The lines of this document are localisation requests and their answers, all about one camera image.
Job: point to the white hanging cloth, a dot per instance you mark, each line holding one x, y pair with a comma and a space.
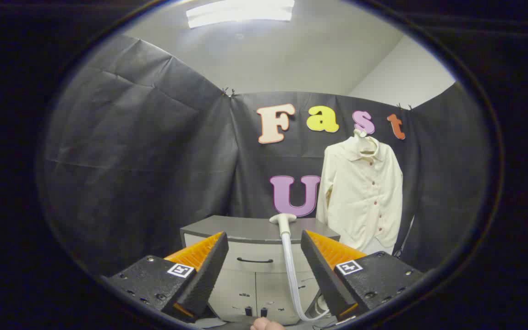
374, 247

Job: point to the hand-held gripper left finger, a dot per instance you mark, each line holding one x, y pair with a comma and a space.
209, 275

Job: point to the cream button-up shirt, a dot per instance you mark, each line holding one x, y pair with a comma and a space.
360, 192

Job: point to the black backdrop cloth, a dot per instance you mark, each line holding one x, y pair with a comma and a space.
131, 160

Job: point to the ceiling light panel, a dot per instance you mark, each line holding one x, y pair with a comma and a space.
241, 13

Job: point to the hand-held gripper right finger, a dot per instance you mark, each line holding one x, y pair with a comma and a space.
323, 275

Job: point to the white plastic hanger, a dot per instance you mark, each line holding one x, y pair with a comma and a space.
364, 142

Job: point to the grey cabinet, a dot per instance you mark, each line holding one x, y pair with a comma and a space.
245, 228

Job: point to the white garment steamer head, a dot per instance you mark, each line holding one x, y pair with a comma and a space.
283, 223

